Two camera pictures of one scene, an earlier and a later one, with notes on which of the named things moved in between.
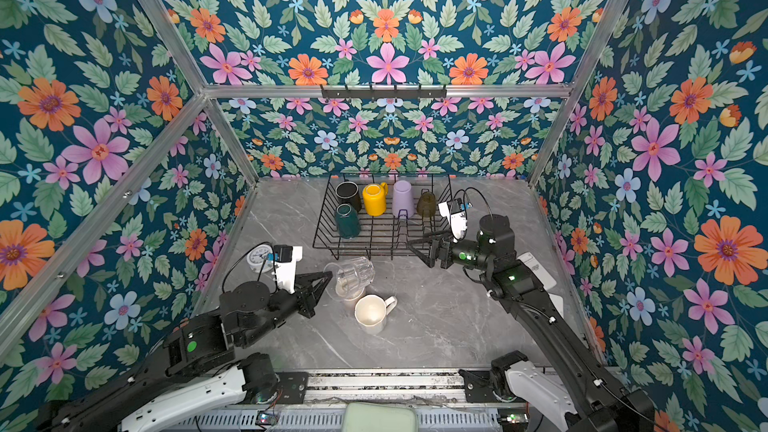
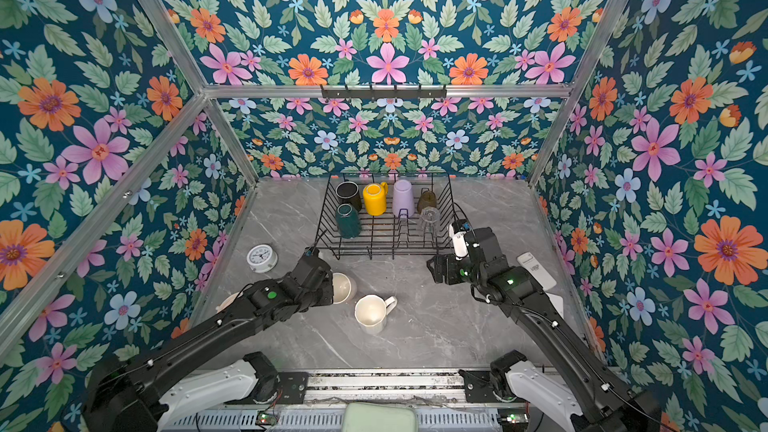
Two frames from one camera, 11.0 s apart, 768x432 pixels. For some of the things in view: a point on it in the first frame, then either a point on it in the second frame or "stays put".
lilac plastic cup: x=402 y=198 stays put
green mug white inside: x=347 y=221 stays put
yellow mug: x=374 y=197 stays put
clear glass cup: x=349 y=279 -> x=430 y=220
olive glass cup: x=426 y=203 stays put
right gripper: x=432 y=241 -> x=450 y=262
